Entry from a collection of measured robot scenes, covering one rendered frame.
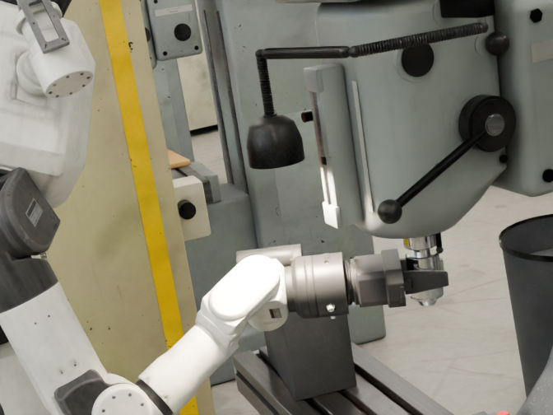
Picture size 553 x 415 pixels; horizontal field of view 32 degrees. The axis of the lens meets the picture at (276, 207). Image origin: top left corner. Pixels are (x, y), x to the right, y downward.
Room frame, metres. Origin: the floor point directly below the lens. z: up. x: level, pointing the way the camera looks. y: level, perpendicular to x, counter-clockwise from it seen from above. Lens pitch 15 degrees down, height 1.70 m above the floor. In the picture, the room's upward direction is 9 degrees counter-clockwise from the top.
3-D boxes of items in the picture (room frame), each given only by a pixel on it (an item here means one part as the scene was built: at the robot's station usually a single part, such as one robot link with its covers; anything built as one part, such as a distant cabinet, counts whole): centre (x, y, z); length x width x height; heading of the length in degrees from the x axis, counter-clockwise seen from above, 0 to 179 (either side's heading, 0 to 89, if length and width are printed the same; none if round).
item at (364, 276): (1.26, -0.10, 1.24); 0.13 x 0.12 x 0.10; 175
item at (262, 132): (1.20, -0.01, 1.47); 0.07 x 0.07 x 0.06
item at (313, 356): (1.70, -0.02, 1.01); 0.22 x 0.12 x 0.20; 11
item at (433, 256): (1.26, -0.19, 1.26); 0.05 x 0.05 x 0.01
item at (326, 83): (1.22, -0.09, 1.45); 0.04 x 0.04 x 0.21; 20
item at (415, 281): (1.22, -0.19, 1.24); 0.06 x 0.02 x 0.03; 85
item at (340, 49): (1.12, -0.07, 1.58); 0.17 x 0.01 x 0.01; 37
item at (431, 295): (1.26, -0.19, 1.23); 0.05 x 0.05 x 0.06
